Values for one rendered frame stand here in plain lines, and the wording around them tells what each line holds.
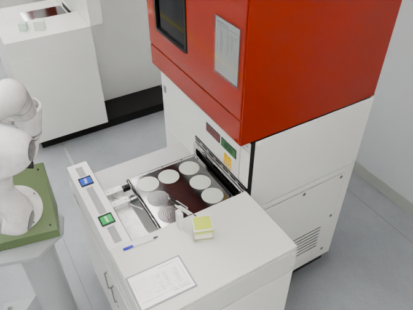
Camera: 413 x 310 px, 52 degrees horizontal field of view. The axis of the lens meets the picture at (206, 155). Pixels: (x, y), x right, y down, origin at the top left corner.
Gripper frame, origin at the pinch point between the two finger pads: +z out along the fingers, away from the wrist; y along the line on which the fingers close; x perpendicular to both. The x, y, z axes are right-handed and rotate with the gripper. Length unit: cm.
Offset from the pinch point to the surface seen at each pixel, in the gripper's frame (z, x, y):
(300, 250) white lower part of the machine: 49, -146, -15
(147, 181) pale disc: 11, -50, 0
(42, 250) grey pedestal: 24.5, -7.5, -29.6
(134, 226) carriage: 9, -43, -25
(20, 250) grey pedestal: 27.1, 1.0, -28.6
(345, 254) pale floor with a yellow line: 66, -190, -10
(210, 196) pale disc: 1, -76, -13
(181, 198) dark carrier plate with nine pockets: 4, -64, -13
